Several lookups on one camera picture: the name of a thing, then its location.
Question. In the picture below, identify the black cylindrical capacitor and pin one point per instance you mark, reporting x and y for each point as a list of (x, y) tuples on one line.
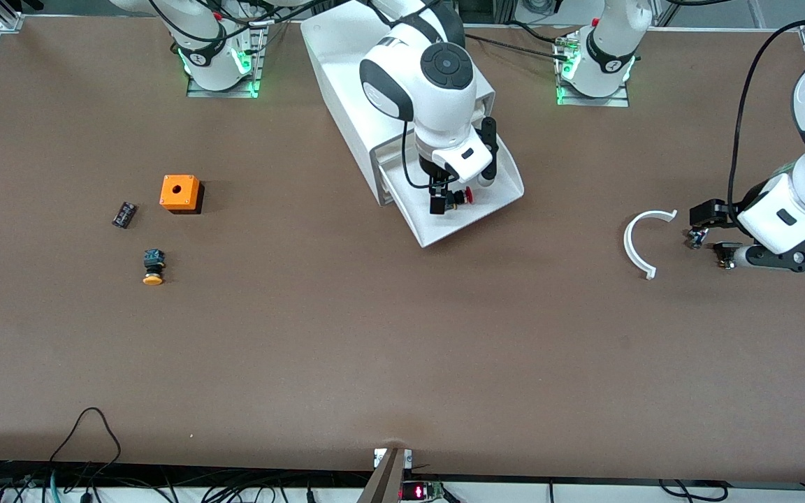
[(124, 214)]

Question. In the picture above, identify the device with red display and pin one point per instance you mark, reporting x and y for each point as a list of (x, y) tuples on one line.
[(414, 492)]

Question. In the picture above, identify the white pull-out drawer tray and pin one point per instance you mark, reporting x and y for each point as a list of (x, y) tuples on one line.
[(472, 220)]

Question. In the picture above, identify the red mushroom push button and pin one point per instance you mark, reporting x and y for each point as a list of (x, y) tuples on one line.
[(464, 196)]

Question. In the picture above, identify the aluminium arm base plate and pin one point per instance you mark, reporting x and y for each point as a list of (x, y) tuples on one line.
[(196, 89), (570, 100)]

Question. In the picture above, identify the chrome metal fitting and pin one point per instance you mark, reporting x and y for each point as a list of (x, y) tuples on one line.
[(696, 237)]

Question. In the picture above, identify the black right camera mount bracket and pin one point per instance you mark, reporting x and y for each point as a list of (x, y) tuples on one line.
[(490, 140)]

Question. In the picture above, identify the yellow mushroom push button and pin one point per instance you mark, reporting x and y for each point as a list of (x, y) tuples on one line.
[(154, 269)]

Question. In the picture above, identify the grey camera stand pole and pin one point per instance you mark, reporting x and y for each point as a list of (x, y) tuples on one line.
[(385, 482)]

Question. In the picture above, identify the silver clamp plate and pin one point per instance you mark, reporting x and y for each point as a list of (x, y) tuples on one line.
[(378, 457)]

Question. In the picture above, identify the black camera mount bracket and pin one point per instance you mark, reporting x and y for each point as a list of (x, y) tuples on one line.
[(804, 260), (490, 140)]

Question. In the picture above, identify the black left camera mount bracket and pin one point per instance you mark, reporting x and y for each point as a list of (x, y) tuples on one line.
[(804, 260)]

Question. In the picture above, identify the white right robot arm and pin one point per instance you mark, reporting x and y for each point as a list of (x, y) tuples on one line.
[(437, 105)]

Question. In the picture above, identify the white drawer cabinet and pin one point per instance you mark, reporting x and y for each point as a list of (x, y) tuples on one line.
[(336, 77)]

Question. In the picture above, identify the orange button enclosure box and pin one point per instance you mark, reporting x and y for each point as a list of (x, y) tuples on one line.
[(179, 192)]

